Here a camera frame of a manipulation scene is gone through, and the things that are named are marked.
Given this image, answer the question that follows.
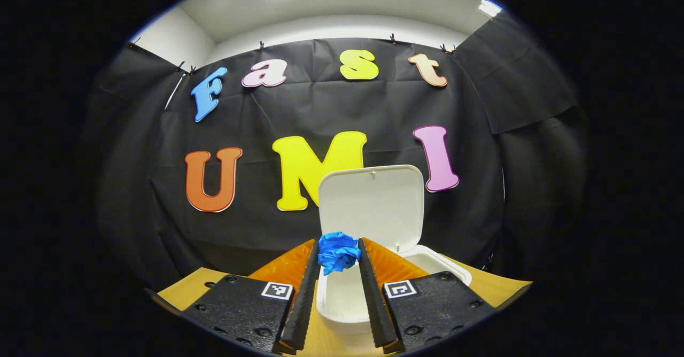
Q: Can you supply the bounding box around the wooden desktop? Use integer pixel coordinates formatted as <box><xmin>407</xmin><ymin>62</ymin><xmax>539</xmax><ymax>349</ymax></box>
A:
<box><xmin>157</xmin><ymin>255</ymin><xmax>533</xmax><ymax>357</ymax></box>

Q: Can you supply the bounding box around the white desktop garbage bin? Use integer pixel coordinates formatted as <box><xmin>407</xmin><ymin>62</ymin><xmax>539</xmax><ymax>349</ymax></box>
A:
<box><xmin>315</xmin><ymin>165</ymin><xmax>473</xmax><ymax>335</ymax></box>

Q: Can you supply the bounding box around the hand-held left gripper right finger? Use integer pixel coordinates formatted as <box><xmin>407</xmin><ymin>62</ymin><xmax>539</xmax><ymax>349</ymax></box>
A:
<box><xmin>357</xmin><ymin>237</ymin><xmax>495</xmax><ymax>355</ymax></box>

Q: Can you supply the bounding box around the black backdrop cloth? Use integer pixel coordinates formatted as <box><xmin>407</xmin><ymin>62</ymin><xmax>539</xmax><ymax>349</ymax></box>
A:
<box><xmin>80</xmin><ymin>12</ymin><xmax>588</xmax><ymax>293</ymax></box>

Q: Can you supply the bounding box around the blue paper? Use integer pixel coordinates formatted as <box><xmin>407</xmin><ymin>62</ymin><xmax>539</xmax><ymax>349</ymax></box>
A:
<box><xmin>317</xmin><ymin>231</ymin><xmax>362</xmax><ymax>276</ymax></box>

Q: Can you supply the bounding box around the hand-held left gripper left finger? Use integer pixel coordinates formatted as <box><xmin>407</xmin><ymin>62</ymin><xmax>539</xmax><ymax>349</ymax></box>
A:
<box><xmin>182</xmin><ymin>238</ymin><xmax>320</xmax><ymax>355</ymax></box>

